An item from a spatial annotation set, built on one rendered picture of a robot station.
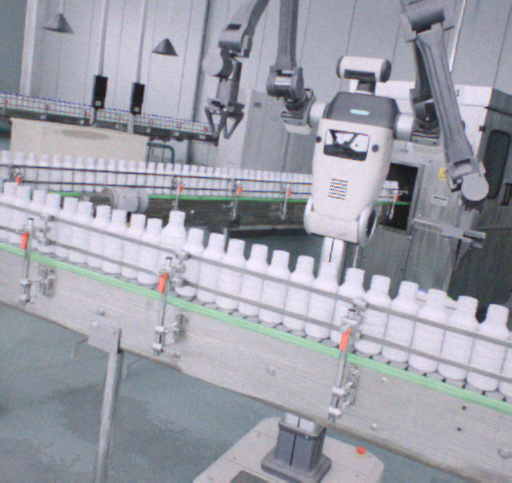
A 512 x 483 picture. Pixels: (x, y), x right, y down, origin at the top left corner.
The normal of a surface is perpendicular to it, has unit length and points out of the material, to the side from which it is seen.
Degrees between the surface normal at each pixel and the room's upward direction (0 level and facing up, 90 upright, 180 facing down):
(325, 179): 90
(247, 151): 90
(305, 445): 90
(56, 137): 90
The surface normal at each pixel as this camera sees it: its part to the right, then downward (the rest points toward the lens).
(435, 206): -0.70, 0.01
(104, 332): -0.44, 0.08
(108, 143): 0.70, 0.23
